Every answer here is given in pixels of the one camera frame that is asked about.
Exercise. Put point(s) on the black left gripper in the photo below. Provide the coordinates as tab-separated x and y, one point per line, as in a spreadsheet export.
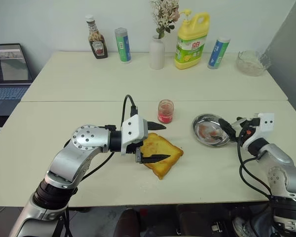
134	148

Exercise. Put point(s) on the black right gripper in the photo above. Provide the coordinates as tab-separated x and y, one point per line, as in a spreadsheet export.
245	124

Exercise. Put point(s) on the yellow toast bread slice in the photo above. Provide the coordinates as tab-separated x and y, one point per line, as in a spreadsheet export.
162	148

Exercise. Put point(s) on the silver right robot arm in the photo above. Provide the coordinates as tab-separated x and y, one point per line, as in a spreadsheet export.
278	155

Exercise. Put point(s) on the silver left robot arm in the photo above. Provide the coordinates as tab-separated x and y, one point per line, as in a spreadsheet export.
88	138

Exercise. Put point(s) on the small glass jam jar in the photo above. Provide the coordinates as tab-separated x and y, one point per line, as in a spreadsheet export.
165	116

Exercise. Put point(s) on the round steel plate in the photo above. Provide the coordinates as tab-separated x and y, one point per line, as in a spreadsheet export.
207	142

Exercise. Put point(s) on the clear glass bowl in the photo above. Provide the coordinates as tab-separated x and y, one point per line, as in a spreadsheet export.
251	65

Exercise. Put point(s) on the blue-green tilted can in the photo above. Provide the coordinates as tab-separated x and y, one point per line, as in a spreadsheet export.
218	53

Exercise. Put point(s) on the white ceramic vase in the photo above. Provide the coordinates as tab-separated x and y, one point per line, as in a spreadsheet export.
157	55

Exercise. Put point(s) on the yellow detergent pump bottle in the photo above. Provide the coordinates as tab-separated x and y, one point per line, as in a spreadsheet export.
188	49

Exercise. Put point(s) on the white sneaker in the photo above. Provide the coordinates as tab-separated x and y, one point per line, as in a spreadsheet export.
240	227

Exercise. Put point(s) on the green-blue cylindrical can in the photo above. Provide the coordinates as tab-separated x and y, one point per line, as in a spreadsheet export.
123	47

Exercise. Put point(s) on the brown ketchup bottle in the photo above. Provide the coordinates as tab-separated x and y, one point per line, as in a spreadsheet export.
98	48

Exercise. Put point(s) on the dried flower bouquet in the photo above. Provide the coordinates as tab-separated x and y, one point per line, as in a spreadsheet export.
162	17

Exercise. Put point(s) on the open grey laptop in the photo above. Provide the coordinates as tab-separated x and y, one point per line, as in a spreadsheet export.
10	64

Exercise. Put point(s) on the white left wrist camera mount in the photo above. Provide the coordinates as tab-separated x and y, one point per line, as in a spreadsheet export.
133	128

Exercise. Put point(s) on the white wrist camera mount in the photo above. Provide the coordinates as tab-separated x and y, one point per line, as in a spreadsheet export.
133	128
267	126

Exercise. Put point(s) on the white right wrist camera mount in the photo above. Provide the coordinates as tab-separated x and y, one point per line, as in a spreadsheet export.
267	126

